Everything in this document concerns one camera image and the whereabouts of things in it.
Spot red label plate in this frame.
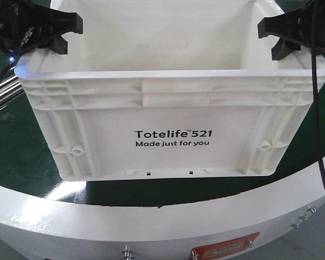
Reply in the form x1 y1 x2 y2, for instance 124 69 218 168
189 232 260 259

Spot chrome roller bars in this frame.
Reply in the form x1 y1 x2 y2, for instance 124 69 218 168
0 75 24 110

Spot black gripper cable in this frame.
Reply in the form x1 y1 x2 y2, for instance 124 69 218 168
310 0 325 225
0 24 36 94

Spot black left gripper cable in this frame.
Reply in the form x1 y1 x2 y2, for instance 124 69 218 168
0 24 36 94

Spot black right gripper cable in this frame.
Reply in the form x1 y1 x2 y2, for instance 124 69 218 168
310 0 325 225

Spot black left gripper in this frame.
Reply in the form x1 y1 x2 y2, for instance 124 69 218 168
0 1 83 54

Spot white outer turntable rim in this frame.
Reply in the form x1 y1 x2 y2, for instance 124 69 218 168
0 164 325 259

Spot white plastic tote box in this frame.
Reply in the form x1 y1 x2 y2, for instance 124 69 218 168
15 1 313 181

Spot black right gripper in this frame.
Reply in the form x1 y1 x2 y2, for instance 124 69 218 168
257 1 325 61

